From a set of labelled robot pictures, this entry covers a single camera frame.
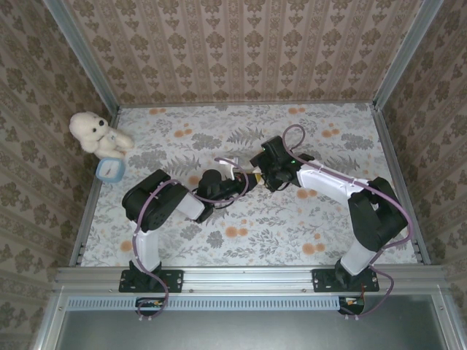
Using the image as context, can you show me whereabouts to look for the grey metal sheet panel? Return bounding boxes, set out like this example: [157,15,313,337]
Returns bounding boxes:
[54,309,452,350]

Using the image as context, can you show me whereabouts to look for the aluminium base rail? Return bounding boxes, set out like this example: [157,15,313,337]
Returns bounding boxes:
[54,265,448,292]

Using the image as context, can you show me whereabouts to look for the aluminium table back rail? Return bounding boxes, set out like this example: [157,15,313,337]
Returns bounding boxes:
[118,101,377,109]

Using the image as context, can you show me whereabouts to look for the grey slotted cable duct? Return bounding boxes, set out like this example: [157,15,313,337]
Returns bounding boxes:
[67,295,366,311]

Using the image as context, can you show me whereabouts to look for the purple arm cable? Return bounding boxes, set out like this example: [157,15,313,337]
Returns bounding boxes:
[281,123,412,322]
[131,157,250,324]

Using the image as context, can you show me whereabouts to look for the thin black left gripper cable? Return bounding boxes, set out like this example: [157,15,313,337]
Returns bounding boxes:
[190,186,236,211]

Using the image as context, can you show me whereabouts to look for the white plush dog toy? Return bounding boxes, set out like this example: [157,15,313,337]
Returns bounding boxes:
[69,112,134,160]

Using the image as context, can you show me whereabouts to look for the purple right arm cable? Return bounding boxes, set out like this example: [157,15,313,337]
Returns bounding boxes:
[281,123,412,322]

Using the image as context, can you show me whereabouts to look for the small blue square clock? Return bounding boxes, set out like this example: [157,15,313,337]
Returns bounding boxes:
[96,156,126,184]

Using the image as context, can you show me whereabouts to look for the aluminium frame post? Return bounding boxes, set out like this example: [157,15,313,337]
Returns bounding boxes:
[372,0,445,110]
[42,0,122,116]

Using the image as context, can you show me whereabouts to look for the small black controller board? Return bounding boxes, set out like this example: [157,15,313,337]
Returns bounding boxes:
[338,295,366,315]
[135,297,165,317]

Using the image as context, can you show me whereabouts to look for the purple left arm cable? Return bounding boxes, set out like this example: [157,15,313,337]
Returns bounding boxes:
[131,157,250,324]

